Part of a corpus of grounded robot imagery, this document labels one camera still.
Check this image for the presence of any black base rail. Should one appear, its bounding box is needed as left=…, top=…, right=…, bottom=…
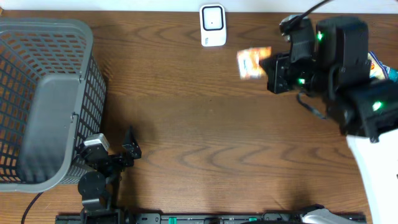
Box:
left=55, top=210, right=366, bottom=224

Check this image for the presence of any grey plastic shopping basket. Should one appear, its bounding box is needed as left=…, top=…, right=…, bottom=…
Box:
left=1, top=18, right=106, bottom=193

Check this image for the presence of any small orange snack packet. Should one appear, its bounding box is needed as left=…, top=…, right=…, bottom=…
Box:
left=236, top=47, right=272, bottom=80

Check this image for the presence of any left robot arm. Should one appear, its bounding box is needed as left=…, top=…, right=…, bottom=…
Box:
left=78, top=126, right=142, bottom=224

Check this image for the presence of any teal mouthwash bottle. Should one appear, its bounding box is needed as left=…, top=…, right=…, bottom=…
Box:
left=388, top=68, right=398, bottom=82

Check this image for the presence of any left black cable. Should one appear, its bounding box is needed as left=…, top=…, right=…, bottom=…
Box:
left=21, top=192, right=44, bottom=224

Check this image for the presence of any white barcode scanner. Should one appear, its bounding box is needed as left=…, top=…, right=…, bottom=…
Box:
left=199, top=4, right=227, bottom=47

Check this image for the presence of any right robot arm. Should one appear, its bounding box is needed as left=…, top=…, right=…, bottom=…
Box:
left=259, top=16, right=397, bottom=223

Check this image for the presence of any yellow snack bag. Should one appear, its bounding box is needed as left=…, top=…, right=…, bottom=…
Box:
left=368, top=52, right=390, bottom=80

